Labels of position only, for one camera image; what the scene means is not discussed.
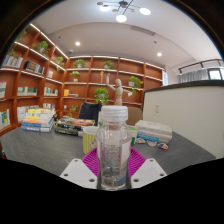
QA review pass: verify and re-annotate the orange wooden shelf unit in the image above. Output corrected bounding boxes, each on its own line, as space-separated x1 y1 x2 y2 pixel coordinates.
0 22 167 133

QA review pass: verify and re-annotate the branched ceiling lamp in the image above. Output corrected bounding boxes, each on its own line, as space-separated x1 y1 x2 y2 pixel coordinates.
96 0 152 24

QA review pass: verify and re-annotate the grey curtain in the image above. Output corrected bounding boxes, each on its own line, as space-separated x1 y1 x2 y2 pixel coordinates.
179 68 210 84

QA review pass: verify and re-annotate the white partition with dark top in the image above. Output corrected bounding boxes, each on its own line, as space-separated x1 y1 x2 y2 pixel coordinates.
142 79 224 159

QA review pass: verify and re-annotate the dark blue chair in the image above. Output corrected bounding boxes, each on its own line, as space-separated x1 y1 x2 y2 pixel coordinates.
78 101 103 126

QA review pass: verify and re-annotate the thin white book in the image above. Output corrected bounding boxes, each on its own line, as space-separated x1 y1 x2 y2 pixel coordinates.
136 130 173 140

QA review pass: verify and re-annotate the thick white book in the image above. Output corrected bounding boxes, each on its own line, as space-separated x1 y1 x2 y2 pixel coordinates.
134 119 174 135

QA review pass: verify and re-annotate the yellow striped white mug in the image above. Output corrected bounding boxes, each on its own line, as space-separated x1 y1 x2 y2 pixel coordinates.
82 125 100 155

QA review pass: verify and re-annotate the wooden artist mannequin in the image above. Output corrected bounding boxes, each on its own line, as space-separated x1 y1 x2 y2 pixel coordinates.
105 73 134 107

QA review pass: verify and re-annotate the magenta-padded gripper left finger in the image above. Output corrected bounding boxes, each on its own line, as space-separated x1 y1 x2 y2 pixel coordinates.
59 147 101 190

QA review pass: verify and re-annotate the stack of dark books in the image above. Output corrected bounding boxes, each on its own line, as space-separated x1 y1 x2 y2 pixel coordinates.
54 115 96 137

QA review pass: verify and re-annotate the stack of colourful books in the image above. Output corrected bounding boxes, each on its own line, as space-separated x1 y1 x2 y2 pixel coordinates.
20 107 56 133

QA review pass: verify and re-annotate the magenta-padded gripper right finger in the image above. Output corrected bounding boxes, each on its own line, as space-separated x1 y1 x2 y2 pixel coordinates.
128 147 168 190

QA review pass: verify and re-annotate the clear white-capped water bottle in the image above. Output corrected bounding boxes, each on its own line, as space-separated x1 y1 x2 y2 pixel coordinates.
95 105 133 192

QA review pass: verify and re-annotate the blue-spined book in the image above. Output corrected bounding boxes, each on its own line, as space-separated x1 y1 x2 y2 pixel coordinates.
136 133 161 144

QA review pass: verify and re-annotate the small green and white box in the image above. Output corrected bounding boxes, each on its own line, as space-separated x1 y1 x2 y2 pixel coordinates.
128 125 139 146

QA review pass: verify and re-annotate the ceiling air vent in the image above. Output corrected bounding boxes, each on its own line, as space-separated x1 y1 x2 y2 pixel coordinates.
129 24 156 37

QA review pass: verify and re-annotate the window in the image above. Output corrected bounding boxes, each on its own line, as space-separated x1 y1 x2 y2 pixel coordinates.
208 67 224 81

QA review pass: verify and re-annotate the black ceiling track rail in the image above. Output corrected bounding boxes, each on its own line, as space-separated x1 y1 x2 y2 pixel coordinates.
178 58 224 74

